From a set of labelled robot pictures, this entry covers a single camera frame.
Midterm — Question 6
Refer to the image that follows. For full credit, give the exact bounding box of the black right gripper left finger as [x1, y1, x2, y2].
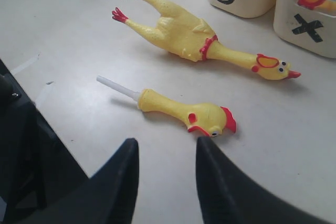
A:
[26, 138, 139, 223]

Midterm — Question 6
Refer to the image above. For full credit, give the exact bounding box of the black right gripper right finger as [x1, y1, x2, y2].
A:
[195, 136, 327, 223]

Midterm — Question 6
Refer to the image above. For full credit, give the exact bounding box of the whole yellow rubber chicken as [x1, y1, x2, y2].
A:
[112, 0, 301, 80]

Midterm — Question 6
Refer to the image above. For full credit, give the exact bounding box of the chicken head with white tube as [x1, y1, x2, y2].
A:
[96, 76, 237, 137]

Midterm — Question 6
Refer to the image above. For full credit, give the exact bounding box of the cream bin marked X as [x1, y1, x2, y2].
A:
[274, 0, 335, 58]

